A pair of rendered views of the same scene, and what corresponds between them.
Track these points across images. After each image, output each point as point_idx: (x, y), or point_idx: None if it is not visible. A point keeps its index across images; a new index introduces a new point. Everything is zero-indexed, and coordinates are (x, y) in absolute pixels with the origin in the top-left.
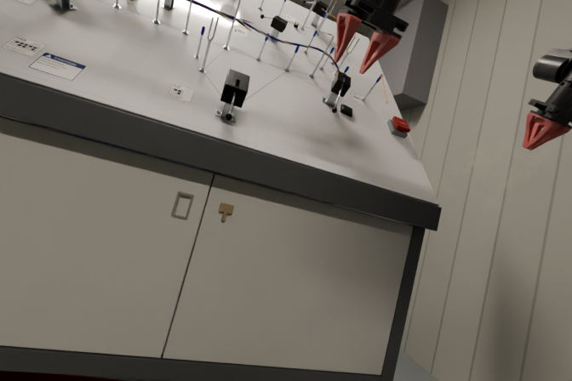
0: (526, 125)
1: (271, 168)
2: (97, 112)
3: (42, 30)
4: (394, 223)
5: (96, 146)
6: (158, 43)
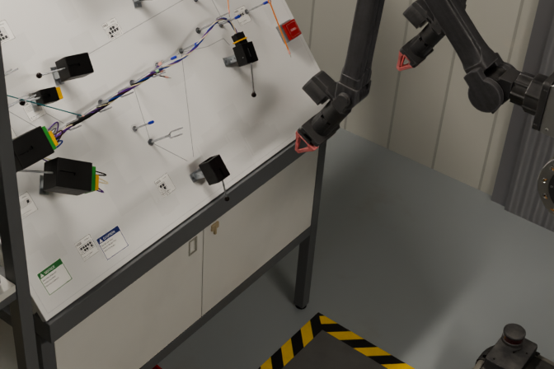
0: (398, 56)
1: (241, 190)
2: (156, 251)
3: (71, 223)
4: None
5: None
6: (108, 146)
